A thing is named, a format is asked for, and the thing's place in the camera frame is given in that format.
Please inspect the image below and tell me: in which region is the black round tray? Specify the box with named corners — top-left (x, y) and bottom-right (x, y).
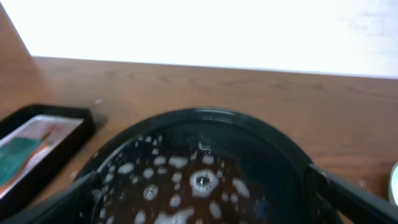
top-left (80, 109), bottom-right (341, 223)

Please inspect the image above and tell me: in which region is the black rectangular soapy tray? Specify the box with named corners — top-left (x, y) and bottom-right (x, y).
top-left (1, 105), bottom-right (95, 220)

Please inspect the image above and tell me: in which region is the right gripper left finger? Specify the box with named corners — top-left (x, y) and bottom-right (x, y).
top-left (1, 171), bottom-right (104, 224)

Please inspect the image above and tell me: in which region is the green yellow sponge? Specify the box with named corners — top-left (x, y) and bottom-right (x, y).
top-left (1, 137), bottom-right (42, 185)

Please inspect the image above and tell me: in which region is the upper light green plate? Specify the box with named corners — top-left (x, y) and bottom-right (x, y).
top-left (388, 162), bottom-right (398, 206)

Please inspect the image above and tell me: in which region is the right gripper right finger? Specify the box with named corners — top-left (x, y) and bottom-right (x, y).
top-left (306, 164), bottom-right (397, 224)

